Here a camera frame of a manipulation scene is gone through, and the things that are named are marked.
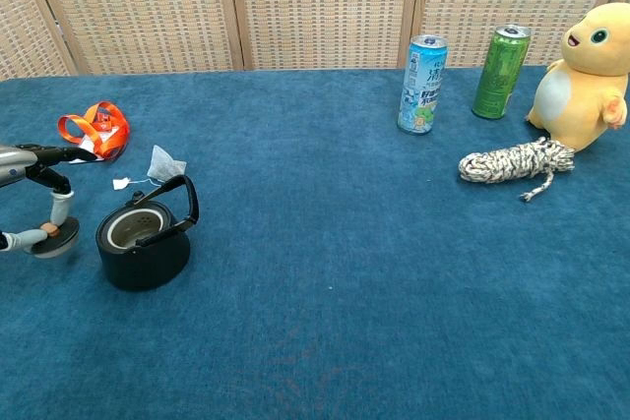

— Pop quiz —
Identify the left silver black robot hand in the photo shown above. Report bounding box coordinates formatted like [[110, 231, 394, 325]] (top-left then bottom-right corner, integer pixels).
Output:
[[0, 144, 99, 254]]

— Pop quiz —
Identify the black teapot lid orange knob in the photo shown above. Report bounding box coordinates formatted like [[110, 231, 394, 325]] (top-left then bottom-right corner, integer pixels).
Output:
[[30, 215, 82, 260]]

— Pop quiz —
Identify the white badge card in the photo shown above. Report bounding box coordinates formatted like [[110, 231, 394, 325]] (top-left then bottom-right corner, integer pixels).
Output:
[[78, 124, 119, 165]]

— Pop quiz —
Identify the blue carpet table cover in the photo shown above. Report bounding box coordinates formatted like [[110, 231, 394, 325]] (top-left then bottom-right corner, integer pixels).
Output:
[[0, 65, 630, 420]]

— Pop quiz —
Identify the woven bamboo folding screen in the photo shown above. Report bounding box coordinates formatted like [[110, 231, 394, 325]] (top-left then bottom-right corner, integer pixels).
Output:
[[0, 0, 630, 81]]

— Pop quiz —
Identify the light blue drink can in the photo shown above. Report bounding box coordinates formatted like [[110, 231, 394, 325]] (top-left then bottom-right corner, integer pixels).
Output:
[[397, 33, 449, 136]]

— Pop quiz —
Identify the green drink can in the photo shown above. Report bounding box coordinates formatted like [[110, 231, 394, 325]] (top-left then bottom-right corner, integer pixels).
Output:
[[471, 25, 533, 121]]

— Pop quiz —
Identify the yellow plush animal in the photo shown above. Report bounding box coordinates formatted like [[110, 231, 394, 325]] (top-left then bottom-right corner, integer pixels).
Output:
[[525, 1, 630, 153]]

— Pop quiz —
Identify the orange lanyard strap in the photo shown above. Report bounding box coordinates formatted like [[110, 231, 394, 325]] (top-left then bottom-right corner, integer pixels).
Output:
[[57, 101, 131, 163]]

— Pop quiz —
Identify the tea bag with string tag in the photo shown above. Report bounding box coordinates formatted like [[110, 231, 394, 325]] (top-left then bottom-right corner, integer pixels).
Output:
[[112, 145, 188, 191]]

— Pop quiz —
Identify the small black kettle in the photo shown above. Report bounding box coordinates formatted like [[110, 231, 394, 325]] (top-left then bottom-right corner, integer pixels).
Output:
[[94, 174, 201, 292]]

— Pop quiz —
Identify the bundled white speckled rope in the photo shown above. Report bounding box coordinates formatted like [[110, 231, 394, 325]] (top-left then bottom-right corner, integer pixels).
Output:
[[458, 137, 576, 204]]

